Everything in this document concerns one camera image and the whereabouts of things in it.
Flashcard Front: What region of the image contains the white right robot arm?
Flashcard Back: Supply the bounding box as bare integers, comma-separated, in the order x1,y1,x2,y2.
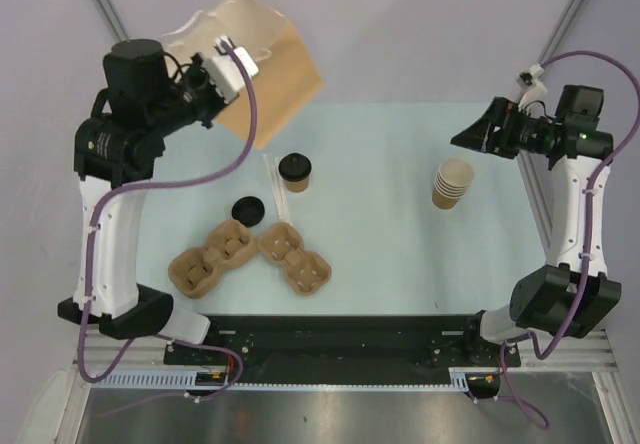
451,85,621,365

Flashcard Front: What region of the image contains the brown pulp cup carrier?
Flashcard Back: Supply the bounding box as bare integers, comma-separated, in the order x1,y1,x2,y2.
168,219,258,299

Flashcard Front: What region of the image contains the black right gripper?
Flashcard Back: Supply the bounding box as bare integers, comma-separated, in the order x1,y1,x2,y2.
451,97,560,160

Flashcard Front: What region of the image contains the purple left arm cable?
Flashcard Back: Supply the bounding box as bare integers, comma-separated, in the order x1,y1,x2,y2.
78,46,261,415

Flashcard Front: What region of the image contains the aluminium frame rail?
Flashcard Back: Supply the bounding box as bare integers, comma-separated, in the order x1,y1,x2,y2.
85,331,618,374

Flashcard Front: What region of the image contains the black plastic cup lid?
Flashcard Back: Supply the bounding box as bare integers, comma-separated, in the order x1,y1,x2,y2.
278,152,312,178

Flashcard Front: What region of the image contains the single brown paper cup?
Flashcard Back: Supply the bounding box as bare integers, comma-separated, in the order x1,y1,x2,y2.
281,174,310,193

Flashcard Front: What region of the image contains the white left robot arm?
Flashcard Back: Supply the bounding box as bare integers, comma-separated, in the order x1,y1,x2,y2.
57,38,258,364

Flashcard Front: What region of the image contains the single pulp cup carrier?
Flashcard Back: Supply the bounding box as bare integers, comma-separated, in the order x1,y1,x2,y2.
258,222,332,296

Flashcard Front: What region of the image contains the stack of brown paper cups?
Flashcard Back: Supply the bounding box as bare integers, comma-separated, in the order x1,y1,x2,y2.
432,158,475,210

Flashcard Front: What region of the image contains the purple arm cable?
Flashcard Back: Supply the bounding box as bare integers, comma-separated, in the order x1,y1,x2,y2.
499,51,640,430
78,46,261,415

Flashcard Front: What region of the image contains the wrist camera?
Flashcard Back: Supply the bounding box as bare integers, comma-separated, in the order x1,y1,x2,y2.
518,63,547,111
202,35,259,104

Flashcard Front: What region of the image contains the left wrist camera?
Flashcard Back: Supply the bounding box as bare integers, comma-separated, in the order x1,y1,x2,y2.
202,35,259,104

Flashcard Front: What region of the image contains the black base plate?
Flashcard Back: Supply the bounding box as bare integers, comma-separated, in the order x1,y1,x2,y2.
163,315,522,370

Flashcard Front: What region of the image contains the white slotted cable duct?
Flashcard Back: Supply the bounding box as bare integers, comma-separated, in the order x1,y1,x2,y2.
96,370,198,389

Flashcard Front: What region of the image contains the paper wrapped straw two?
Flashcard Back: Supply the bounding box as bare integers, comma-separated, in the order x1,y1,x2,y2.
272,157,293,225

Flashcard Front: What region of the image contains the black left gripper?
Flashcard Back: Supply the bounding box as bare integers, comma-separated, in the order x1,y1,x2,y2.
146,50,237,137

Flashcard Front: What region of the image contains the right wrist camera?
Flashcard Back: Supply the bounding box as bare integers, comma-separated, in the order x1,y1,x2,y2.
518,63,547,111

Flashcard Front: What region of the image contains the brown paper bag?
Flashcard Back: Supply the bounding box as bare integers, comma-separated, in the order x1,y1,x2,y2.
159,0,323,149

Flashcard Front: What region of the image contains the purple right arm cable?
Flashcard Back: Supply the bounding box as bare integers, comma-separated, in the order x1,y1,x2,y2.
499,51,640,430

